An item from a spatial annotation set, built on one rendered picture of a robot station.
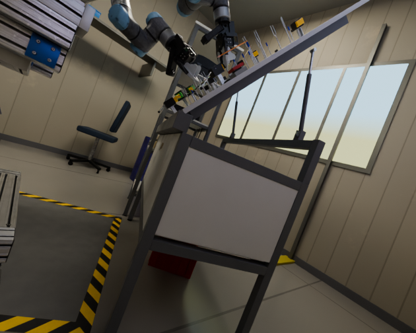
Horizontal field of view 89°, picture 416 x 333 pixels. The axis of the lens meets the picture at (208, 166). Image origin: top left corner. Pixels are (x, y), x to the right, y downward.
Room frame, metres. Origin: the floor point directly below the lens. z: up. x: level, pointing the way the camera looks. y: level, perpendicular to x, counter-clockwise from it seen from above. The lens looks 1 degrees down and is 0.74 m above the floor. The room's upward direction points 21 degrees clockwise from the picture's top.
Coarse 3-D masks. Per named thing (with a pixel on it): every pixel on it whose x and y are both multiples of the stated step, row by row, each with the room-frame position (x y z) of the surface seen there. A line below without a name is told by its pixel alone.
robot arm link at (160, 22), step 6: (156, 12) 0.95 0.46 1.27; (150, 18) 0.94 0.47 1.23; (156, 18) 0.94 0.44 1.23; (162, 18) 0.95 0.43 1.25; (150, 24) 0.94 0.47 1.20; (156, 24) 0.94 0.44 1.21; (162, 24) 0.93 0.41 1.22; (150, 30) 0.94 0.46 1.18; (156, 30) 0.94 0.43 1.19; (162, 30) 0.93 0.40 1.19; (156, 36) 0.96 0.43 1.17
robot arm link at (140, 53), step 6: (144, 30) 0.95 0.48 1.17; (138, 36) 0.91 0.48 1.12; (144, 36) 0.94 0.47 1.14; (150, 36) 0.95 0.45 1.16; (132, 42) 0.94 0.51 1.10; (138, 42) 0.94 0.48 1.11; (144, 42) 0.95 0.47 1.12; (150, 42) 0.97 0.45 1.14; (156, 42) 0.99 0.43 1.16; (132, 48) 0.97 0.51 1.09; (138, 48) 0.97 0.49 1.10; (144, 48) 0.97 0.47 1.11; (150, 48) 0.99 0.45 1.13; (138, 54) 0.98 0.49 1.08; (144, 54) 1.00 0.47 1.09
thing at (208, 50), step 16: (192, 32) 2.05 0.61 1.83; (208, 32) 1.93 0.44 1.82; (208, 48) 2.23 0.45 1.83; (240, 48) 2.02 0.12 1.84; (176, 80) 1.89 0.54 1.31; (192, 80) 2.15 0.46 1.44; (160, 112) 2.30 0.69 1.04; (192, 128) 2.54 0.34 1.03; (208, 128) 2.03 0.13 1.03; (144, 160) 1.89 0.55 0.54; (128, 208) 1.90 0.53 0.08
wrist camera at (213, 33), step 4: (220, 24) 0.97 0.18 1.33; (216, 28) 0.96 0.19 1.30; (220, 28) 0.97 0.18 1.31; (212, 32) 0.95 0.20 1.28; (216, 32) 0.96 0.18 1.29; (204, 36) 0.94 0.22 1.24; (208, 36) 0.95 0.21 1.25; (212, 36) 0.95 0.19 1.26; (204, 40) 0.95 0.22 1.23; (208, 40) 0.95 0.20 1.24; (204, 44) 0.98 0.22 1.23
